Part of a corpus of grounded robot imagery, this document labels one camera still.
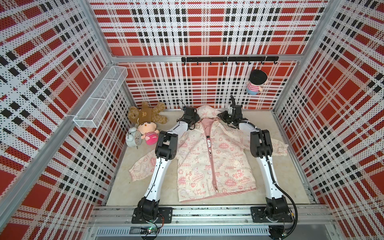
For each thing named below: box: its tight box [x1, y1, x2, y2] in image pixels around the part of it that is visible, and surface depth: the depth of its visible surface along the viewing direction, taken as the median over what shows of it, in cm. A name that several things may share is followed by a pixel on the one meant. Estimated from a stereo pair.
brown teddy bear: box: [128, 101, 168, 125], surface depth 110 cm
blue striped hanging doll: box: [246, 69, 268, 96], surface depth 98 cm
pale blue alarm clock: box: [125, 127, 142, 150], surface depth 95 cm
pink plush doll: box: [137, 121, 160, 146], surface depth 103 cm
